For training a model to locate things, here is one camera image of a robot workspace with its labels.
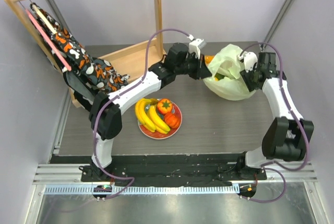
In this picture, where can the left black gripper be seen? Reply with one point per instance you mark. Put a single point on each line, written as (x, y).
(202, 71)

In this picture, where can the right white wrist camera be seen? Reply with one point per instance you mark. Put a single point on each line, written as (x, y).
(250, 61)

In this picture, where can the fake green fruit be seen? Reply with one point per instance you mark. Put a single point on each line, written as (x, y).
(219, 76)

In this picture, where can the pink clothes hanger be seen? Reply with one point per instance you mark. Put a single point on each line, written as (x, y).
(66, 67)

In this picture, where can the fake orange persimmon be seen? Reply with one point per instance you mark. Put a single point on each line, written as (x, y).
(164, 106)

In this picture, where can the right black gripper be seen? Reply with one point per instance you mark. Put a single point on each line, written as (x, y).
(248, 80)

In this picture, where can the pale yellow plastic bag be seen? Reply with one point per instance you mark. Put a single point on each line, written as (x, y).
(225, 62)

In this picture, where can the slotted cable duct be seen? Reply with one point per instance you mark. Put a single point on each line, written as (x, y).
(104, 189)

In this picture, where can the fake yellow bananas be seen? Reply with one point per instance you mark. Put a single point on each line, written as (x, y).
(142, 116)
(160, 125)

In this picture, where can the cream clothes hanger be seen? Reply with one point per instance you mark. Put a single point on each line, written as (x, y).
(44, 19)

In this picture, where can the fake orange fruit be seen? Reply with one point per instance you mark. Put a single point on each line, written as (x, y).
(172, 120)

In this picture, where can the orange patterned garment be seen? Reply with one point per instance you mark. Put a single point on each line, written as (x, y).
(99, 73)

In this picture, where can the zebra print garment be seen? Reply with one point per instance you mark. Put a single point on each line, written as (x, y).
(82, 91)

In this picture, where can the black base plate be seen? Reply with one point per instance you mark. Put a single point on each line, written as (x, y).
(194, 170)

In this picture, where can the wooden clothes rack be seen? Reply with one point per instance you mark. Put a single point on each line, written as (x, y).
(28, 79)

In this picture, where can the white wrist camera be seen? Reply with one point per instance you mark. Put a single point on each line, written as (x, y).
(250, 61)
(195, 45)

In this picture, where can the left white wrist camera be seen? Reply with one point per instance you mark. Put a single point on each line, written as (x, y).
(195, 45)

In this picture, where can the red and teal plate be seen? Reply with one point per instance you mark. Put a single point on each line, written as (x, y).
(156, 134)

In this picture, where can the orange folded cloth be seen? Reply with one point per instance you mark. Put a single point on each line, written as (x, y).
(208, 58)

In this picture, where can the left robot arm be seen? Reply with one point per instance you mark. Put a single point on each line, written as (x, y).
(106, 113)

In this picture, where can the aluminium frame rail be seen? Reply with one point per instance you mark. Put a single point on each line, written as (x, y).
(55, 9)

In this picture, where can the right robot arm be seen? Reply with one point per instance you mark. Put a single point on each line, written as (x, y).
(287, 138)

